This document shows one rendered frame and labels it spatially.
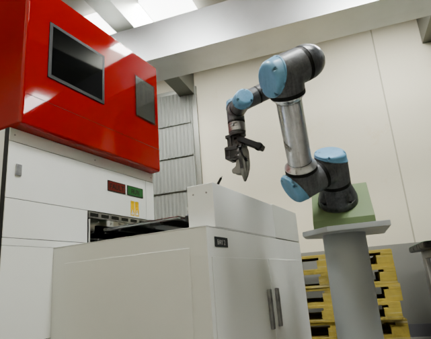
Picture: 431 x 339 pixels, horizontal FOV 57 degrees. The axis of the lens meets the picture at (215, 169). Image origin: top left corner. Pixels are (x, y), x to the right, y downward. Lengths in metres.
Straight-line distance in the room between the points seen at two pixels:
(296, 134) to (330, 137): 3.51
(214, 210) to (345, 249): 0.56
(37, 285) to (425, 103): 4.37
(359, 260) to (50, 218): 1.12
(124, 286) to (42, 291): 0.32
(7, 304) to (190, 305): 0.58
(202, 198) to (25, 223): 0.61
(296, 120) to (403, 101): 3.73
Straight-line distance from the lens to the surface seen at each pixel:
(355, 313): 1.56
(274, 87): 1.25
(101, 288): 1.38
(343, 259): 1.55
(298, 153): 1.38
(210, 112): 5.28
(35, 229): 1.52
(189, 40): 3.49
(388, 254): 3.65
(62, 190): 1.62
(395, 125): 4.90
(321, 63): 1.33
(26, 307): 1.49
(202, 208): 1.24
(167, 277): 1.22
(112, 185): 1.82
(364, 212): 1.58
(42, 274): 1.53
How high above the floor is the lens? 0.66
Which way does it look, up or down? 16 degrees up
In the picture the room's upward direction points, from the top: 4 degrees counter-clockwise
